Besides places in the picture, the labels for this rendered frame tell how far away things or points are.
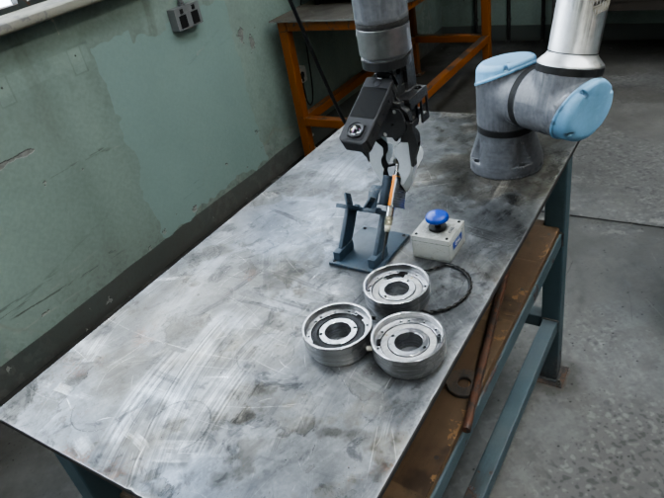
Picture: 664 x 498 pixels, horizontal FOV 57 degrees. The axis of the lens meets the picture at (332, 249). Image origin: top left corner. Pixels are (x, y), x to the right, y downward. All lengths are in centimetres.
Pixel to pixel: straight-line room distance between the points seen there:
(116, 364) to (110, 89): 165
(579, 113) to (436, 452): 63
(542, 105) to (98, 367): 88
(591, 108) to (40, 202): 185
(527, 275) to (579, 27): 56
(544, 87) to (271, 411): 72
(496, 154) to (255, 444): 77
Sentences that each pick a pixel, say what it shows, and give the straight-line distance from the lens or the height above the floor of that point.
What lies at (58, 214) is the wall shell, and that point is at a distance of 244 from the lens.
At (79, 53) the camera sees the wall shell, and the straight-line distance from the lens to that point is 247.
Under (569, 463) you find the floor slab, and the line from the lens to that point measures 178.
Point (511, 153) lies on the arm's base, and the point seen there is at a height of 85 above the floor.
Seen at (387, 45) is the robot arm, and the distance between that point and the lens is 87.
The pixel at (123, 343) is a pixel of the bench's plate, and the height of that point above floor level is 80.
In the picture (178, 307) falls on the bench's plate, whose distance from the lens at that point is 110.
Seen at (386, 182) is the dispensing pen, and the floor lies 98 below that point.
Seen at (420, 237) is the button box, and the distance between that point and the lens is 105.
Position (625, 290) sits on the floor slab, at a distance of 232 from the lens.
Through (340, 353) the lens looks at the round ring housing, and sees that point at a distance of 87.
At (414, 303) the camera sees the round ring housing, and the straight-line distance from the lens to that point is 93.
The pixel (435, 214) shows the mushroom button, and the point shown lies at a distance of 105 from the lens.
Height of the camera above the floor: 142
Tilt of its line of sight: 33 degrees down
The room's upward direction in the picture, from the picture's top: 11 degrees counter-clockwise
